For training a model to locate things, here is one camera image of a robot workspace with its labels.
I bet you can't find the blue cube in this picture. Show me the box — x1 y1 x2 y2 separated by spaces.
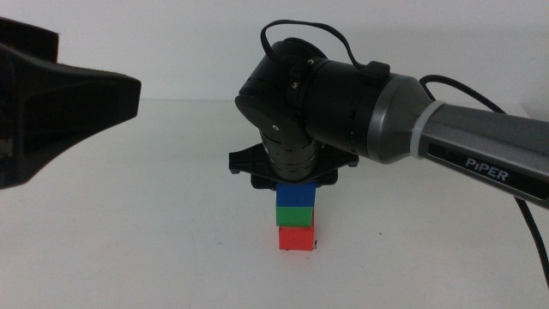
275 181 318 209

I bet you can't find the green cube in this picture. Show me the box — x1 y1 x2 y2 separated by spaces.
275 206 316 228

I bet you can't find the red cube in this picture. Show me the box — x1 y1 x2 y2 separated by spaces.
278 225 316 252

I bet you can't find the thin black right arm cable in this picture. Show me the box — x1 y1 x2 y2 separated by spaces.
260 19 392 85

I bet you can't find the braided black right arm cable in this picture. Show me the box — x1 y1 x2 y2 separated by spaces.
419 74 549 290

